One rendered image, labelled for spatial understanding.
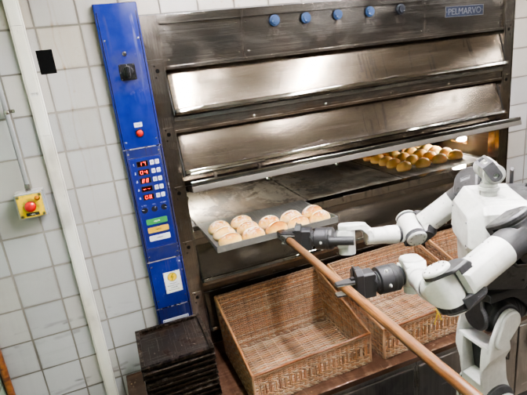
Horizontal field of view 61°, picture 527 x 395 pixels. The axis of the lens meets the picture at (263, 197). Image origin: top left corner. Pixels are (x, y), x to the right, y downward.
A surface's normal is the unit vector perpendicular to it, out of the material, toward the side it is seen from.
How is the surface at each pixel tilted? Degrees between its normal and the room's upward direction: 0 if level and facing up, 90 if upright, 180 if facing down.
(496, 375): 90
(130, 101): 90
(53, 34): 90
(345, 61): 70
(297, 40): 90
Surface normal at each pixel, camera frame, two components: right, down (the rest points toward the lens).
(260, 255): 0.29, -0.09
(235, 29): 0.35, 0.25
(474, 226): -0.80, 0.19
